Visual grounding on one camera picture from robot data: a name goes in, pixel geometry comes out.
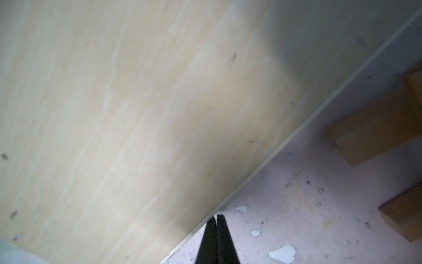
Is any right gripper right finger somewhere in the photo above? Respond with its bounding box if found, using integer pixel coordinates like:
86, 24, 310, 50
216, 214, 240, 264

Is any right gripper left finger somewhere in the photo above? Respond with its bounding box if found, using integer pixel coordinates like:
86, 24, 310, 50
195, 217, 218, 264

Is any wooden canvas board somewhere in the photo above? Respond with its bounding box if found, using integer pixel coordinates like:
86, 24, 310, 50
1, 1, 422, 264

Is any wooden easel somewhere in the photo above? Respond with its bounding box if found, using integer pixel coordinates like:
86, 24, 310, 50
325, 62, 422, 243

